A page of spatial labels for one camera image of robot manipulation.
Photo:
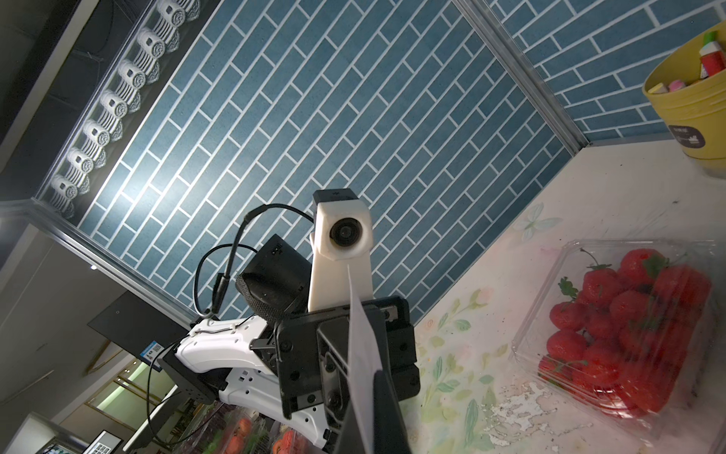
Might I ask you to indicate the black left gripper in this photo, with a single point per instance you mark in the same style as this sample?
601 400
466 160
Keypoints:
312 354

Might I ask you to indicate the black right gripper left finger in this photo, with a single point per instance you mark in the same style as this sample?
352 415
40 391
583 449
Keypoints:
354 434

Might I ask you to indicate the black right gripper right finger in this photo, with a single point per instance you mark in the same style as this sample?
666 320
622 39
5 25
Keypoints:
389 428

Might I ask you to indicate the white fruit sticker sheet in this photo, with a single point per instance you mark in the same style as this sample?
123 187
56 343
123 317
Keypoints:
363 363

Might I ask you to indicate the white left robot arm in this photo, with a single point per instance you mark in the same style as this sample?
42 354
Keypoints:
276 284

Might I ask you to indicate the clear box of strawberries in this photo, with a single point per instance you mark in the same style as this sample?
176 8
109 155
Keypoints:
625 329

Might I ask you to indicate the overhead LED light strip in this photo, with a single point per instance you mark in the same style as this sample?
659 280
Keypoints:
137 65

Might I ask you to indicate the yellow pen cup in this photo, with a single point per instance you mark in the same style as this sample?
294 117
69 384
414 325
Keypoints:
687 91

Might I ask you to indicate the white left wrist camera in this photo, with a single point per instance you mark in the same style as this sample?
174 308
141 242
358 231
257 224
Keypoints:
342 242

